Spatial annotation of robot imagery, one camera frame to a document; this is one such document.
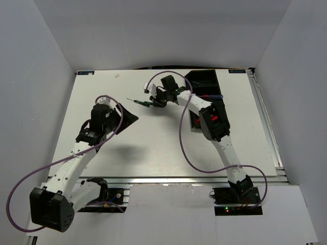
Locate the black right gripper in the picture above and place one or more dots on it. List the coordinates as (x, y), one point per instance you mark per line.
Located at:
(156, 100)

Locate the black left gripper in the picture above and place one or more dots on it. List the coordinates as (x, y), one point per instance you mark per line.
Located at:
(128, 119)

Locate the green black screwdriver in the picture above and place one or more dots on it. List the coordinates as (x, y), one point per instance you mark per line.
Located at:
(142, 103)

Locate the blue red screwdriver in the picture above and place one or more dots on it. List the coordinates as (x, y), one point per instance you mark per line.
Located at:
(213, 96)

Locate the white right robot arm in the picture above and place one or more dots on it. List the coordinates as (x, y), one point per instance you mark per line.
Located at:
(214, 126)

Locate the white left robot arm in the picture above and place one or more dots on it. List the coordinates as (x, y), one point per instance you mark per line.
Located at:
(54, 204)

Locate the black middle storage bin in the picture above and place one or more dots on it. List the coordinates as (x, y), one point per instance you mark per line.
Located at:
(211, 94)

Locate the black storage bin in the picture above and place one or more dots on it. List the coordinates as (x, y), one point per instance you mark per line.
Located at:
(194, 122)
(207, 77)
(211, 94)

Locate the black far storage bin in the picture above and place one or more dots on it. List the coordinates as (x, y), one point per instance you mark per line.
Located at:
(207, 77)

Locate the black near storage bin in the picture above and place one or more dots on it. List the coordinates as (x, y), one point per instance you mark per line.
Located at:
(194, 122)

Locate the blue label sticker left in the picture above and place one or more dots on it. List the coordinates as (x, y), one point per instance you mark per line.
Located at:
(85, 73)

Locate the blue label sticker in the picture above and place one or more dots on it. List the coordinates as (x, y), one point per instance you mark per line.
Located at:
(85, 73)
(237, 71)

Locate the blue label sticker right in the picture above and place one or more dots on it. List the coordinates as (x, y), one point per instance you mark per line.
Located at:
(237, 71)

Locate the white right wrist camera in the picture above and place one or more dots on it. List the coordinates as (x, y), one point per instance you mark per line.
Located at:
(150, 89)

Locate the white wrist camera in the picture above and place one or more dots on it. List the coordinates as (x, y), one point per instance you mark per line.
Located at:
(103, 100)
(150, 89)

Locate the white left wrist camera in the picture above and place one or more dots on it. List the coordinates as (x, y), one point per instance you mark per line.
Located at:
(103, 100)

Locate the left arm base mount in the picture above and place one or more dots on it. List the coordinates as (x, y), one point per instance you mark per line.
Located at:
(111, 199)

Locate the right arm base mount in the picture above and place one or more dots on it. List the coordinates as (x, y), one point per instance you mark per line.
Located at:
(226, 204)

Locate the aluminium frame rail front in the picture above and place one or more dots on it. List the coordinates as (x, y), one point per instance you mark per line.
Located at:
(166, 180)

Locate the aluminium frame rail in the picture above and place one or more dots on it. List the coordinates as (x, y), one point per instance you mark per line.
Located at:
(166, 180)
(270, 136)

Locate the aluminium frame rail right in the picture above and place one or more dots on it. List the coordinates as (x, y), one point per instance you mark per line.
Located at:
(270, 136)

